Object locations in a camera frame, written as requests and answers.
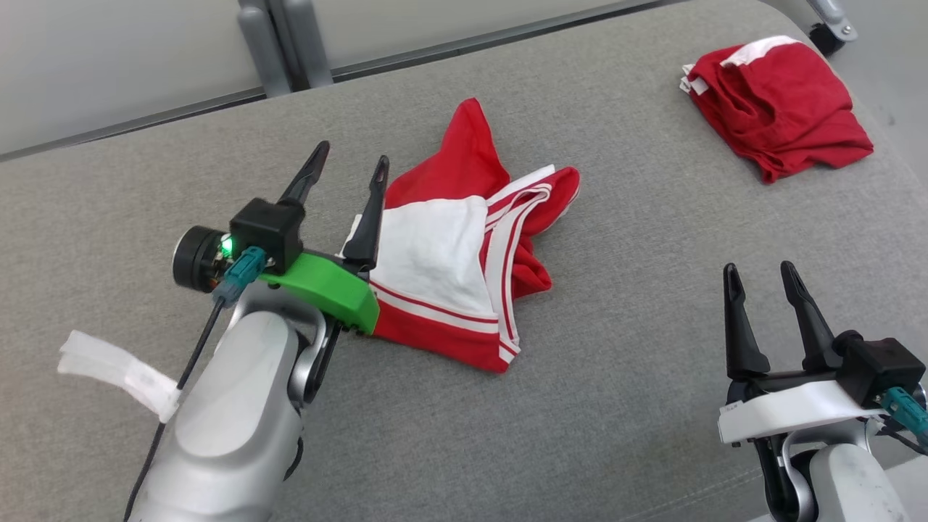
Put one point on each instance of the red shorts white trim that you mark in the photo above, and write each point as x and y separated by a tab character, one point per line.
783	109

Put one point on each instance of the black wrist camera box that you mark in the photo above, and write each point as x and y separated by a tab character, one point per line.
264	228
881	366

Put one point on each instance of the grey caster leg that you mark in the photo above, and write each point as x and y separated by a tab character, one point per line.
830	29

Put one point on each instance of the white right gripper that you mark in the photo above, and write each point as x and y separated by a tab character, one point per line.
783	409

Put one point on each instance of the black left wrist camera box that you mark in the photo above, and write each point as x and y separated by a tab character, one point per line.
264	228

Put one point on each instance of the grey partition post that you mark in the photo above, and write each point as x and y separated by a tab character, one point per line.
264	51
308	43

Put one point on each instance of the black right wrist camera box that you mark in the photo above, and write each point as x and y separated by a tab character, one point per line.
881	366

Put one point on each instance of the grey fabric sofa cushion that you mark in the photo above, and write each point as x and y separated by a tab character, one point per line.
580	435

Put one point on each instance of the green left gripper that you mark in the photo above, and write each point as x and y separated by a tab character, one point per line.
326	286

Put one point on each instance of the red white basketball jersey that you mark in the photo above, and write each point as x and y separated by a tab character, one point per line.
435	254

